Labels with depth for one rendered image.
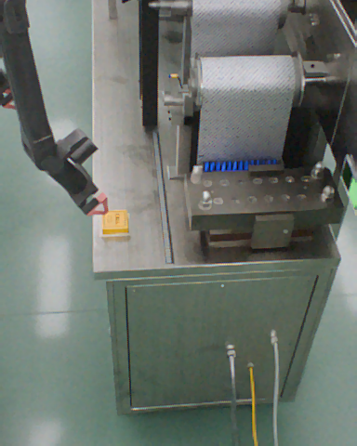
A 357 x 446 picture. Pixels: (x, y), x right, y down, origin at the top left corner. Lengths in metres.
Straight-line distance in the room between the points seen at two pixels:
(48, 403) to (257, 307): 0.97
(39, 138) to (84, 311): 1.41
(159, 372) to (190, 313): 0.33
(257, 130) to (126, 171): 0.44
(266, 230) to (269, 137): 0.26
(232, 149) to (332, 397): 1.18
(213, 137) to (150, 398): 0.97
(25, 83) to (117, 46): 1.20
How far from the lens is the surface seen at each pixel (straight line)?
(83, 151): 1.47
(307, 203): 1.69
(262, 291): 1.81
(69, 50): 4.18
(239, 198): 1.66
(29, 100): 1.33
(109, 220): 1.74
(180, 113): 1.74
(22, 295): 2.78
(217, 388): 2.24
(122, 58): 2.41
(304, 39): 1.91
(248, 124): 1.69
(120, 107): 2.16
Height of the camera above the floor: 2.19
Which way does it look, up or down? 46 degrees down
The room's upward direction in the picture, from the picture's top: 3 degrees clockwise
